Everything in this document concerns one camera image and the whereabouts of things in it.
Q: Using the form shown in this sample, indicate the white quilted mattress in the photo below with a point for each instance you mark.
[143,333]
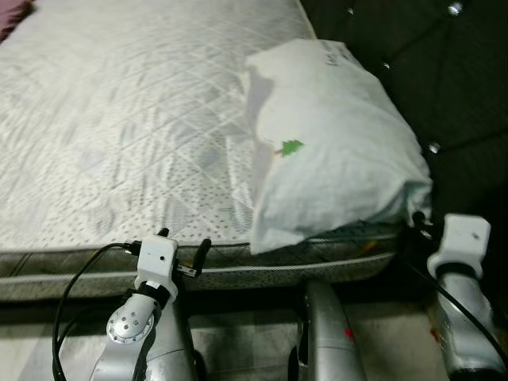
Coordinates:
[119,119]

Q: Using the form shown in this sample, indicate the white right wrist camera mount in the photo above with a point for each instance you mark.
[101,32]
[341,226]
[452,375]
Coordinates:
[460,238]

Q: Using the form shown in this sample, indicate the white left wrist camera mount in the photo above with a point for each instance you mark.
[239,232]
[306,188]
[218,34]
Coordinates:
[155,258]

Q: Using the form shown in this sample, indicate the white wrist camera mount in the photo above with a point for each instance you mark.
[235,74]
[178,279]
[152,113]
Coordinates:
[155,258]
[460,238]

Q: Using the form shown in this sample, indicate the purple blanket with cartoon prints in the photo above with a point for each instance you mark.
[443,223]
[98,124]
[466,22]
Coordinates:
[9,16]

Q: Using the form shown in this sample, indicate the dark bed frame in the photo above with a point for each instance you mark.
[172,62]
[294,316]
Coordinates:
[238,295]

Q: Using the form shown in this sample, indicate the white pillow green tree print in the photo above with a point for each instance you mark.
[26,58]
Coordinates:
[341,159]

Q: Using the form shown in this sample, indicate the silver robot leg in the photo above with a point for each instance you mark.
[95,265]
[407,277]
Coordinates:
[181,353]
[325,333]

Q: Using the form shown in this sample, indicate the silver robot right leg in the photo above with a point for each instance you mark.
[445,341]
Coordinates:
[325,333]

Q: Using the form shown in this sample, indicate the silver robot left leg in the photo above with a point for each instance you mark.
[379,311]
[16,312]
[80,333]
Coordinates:
[181,353]

